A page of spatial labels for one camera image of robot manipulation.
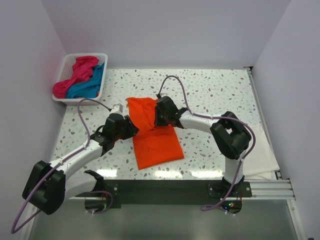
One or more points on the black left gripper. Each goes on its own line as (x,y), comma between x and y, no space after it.
(131,129)

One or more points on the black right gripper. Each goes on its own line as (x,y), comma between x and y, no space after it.
(158,121)

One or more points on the orange t shirt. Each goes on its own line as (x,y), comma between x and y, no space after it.
(153,145)

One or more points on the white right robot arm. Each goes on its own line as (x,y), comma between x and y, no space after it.
(231,135)

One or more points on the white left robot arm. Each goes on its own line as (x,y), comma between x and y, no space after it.
(49,184)

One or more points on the blue t shirt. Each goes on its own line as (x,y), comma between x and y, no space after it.
(89,89)

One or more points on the pink t shirt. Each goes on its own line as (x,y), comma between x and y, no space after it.
(82,72)

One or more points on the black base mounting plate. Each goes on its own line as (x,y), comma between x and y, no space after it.
(164,192)

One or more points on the white plastic laundry basket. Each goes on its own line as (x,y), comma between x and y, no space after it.
(66,71)

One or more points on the white folded cloth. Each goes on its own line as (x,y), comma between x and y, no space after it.
(261,163)

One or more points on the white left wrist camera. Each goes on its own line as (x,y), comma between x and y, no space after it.
(117,109)

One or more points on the aluminium frame rail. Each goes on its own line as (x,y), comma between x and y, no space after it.
(279,189)

